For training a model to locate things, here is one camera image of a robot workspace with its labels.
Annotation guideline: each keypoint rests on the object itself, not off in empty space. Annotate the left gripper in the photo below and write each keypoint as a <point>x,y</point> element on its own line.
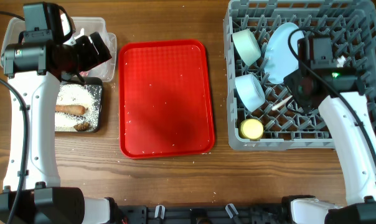
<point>91,58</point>

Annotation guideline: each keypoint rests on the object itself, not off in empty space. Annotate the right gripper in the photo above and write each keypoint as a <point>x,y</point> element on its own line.
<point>288,82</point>

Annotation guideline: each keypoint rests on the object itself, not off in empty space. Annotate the white plastic spoon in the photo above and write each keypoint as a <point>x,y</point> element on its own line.
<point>281,103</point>

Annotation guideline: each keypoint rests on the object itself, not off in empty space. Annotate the large light blue plate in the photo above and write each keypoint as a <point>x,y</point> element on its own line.
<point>280,61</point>

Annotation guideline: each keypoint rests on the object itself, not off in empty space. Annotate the white rice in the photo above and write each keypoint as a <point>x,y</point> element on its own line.
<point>73,96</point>

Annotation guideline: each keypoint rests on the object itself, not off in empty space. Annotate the small light blue bowl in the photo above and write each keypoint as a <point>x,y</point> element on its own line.
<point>250,92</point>

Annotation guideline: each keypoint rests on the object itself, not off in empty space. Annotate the brown carrot-shaped root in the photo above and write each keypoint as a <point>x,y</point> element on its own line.
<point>76,110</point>

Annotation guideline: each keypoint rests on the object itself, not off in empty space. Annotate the yellow plastic cup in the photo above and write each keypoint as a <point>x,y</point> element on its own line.
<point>251,129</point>

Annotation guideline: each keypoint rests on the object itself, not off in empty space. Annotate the brown food scrap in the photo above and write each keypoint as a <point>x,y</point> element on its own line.
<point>84,126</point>

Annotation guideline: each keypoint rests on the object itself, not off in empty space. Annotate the green bowl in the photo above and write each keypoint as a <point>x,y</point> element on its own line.
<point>247,46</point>

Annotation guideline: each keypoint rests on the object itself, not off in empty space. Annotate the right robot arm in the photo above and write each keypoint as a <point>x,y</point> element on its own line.
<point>338,94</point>

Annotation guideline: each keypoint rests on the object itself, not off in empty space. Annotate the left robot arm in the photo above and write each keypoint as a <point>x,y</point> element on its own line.
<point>34,68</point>

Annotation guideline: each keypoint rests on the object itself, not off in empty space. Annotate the grey dishwasher rack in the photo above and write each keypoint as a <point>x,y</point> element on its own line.
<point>352,28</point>

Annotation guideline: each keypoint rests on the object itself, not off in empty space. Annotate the clear plastic bin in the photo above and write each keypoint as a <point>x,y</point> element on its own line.
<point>105,71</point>

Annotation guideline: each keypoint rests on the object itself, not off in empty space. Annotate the black plastic tray bin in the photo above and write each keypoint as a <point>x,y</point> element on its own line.
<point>96,93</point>

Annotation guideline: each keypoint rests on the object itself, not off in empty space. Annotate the red serving tray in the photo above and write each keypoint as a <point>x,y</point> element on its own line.
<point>165,103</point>

